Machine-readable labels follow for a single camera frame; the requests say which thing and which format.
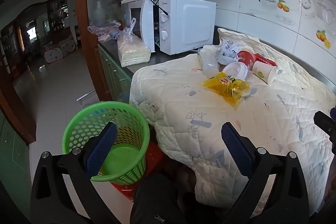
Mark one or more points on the brown wooden door frame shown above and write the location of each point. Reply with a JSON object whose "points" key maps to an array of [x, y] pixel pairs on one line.
{"points": [[82, 3]]}

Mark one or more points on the white microwave oven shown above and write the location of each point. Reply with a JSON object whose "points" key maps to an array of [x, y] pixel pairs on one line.
{"points": [[194, 22]]}

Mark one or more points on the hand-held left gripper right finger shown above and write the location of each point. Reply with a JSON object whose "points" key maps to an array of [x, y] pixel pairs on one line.
{"points": [[236, 146]]}

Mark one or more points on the green lower kitchen cabinet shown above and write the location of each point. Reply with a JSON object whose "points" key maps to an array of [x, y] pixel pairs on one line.
{"points": [[115, 74]]}

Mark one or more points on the white plastic lid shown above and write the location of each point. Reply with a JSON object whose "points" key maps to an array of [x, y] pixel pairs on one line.
{"points": [[236, 70]]}

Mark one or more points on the clear plastic bottle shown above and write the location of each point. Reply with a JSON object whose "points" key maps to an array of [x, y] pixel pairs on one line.
{"points": [[208, 61]]}

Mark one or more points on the green cabinet door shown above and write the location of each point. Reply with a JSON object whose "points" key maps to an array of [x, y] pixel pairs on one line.
{"points": [[13, 161]]}

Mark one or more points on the clear bag of yellowish sheets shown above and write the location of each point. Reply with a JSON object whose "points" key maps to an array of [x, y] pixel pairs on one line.
{"points": [[134, 52]]}

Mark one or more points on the white paper cup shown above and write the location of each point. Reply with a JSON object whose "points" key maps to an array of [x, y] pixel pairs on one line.
{"points": [[263, 73]]}

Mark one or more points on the yellow snack packet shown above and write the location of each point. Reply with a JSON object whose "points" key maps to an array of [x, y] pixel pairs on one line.
{"points": [[225, 87]]}

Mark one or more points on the polka dot cushion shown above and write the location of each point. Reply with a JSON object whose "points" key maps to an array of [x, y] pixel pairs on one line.
{"points": [[60, 50]]}

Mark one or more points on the red soda can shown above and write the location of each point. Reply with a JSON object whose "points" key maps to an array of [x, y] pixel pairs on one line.
{"points": [[246, 58]]}

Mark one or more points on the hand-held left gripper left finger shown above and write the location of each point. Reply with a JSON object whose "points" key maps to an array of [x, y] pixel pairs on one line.
{"points": [[103, 145]]}

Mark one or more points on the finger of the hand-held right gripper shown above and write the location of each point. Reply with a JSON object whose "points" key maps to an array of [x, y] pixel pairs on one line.
{"points": [[325, 121]]}

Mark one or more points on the red plastic stool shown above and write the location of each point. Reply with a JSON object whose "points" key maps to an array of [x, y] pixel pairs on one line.
{"points": [[154, 158]]}

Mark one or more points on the crumpled clear plastic bags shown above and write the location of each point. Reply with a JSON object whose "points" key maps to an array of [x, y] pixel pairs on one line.
{"points": [[105, 31]]}

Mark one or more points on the white quilted blanket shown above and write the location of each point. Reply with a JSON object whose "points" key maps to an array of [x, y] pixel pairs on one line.
{"points": [[183, 98]]}

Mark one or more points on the crumpled white paper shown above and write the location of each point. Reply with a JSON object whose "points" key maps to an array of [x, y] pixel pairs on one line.
{"points": [[227, 52]]}

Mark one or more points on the person's dark trouser leg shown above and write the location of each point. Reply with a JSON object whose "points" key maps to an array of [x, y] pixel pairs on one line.
{"points": [[157, 197]]}

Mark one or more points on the green plastic mesh basket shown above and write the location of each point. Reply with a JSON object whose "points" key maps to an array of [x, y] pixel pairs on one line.
{"points": [[78, 119]]}

